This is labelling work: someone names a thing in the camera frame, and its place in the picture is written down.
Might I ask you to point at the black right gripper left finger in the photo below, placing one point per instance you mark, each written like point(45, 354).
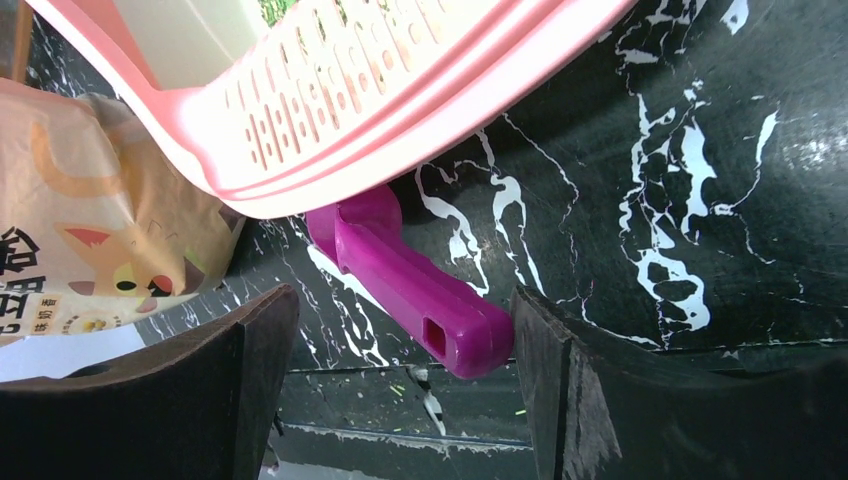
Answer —
point(199, 405)

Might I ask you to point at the cat litter bag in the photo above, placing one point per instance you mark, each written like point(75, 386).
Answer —
point(98, 228)

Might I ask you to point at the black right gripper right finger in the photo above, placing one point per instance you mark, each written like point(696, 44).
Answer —
point(600, 407)

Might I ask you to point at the purple litter scoop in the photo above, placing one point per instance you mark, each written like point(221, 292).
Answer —
point(362, 236)

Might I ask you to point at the orange wooden shelf rack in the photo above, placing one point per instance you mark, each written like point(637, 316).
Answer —
point(24, 18)

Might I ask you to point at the pink cat litter box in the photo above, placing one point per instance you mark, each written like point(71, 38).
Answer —
point(335, 98)

